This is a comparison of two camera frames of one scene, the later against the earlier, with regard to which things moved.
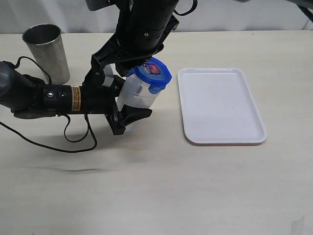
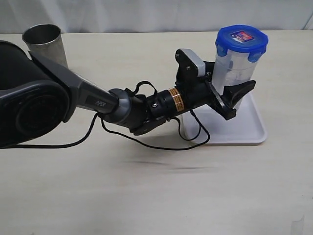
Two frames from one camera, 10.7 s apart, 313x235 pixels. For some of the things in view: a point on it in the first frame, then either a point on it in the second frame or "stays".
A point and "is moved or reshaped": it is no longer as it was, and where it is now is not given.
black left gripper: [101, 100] -> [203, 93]
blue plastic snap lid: [153, 73] -> [250, 40]
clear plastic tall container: [134, 92] is moved or reshaped
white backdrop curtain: [73, 16] stays
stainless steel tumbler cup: [44, 41] stays
